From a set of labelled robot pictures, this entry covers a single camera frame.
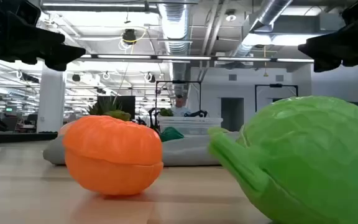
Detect orange toy pumpkin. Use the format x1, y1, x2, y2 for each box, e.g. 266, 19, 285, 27
62, 114, 164, 196

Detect dark green toy pepper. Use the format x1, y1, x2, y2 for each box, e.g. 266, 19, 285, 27
159, 126, 185, 142

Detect white pillar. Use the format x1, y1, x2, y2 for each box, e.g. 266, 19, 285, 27
37, 63, 67, 134

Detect succulents in black bowl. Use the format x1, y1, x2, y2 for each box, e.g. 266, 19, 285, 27
87, 96, 132, 122

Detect light green toy cabbage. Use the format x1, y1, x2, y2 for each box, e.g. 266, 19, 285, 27
208, 95, 358, 224

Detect long LED light bar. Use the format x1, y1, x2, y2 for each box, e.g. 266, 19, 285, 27
76, 54, 315, 63

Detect person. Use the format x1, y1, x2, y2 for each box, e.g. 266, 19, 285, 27
170, 95, 192, 118

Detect clear plastic container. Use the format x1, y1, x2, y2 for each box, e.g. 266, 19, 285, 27
157, 116, 224, 136

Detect grey folded cloth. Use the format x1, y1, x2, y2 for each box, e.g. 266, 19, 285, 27
42, 131, 241, 167

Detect black metal station frame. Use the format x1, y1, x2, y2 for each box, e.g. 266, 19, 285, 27
254, 83, 299, 113
155, 80, 203, 119

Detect yellow hanging cord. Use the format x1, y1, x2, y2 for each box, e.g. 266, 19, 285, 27
262, 45, 269, 78

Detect smooth silver ventilation duct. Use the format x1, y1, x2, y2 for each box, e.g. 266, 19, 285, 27
228, 0, 293, 58

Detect black hanging camera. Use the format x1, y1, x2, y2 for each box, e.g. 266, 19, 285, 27
122, 28, 137, 45

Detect ribbed silver ventilation duct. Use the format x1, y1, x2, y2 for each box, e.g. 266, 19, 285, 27
157, 2, 192, 97

